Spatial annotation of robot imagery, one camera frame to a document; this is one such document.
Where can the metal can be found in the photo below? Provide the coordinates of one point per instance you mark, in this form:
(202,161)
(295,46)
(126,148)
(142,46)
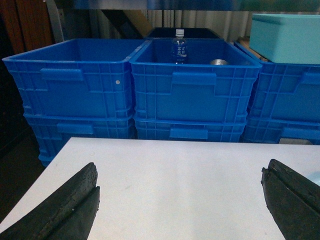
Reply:
(219,62)

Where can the blue crate upper left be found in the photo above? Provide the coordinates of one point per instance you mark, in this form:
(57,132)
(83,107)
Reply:
(83,77)

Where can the blue crate lower middle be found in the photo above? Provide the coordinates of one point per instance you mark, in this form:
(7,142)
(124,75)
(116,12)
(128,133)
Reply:
(178,130)

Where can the blue crate upper middle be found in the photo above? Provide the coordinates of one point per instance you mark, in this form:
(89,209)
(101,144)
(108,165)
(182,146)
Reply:
(195,91)

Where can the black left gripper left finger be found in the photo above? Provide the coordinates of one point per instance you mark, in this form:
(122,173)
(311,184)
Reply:
(67,214)

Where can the blue crate upper right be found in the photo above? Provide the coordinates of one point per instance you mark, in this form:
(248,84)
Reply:
(285,91)

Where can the blue crate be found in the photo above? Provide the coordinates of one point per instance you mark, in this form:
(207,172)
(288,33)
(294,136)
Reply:
(178,130)
(285,91)
(83,77)
(271,131)
(195,91)
(53,132)

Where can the blue crate lower left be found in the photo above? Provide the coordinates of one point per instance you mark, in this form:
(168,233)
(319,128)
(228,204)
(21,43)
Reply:
(53,132)

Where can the blue crate lower right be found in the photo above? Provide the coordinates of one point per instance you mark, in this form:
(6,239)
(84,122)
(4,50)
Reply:
(271,131)

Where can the clear water bottle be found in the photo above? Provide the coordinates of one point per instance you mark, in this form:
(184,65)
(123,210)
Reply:
(179,47)

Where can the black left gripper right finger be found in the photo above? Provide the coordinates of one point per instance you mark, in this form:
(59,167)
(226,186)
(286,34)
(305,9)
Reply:
(293,201)

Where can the teal plastic box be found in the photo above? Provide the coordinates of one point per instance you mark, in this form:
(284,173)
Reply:
(286,38)

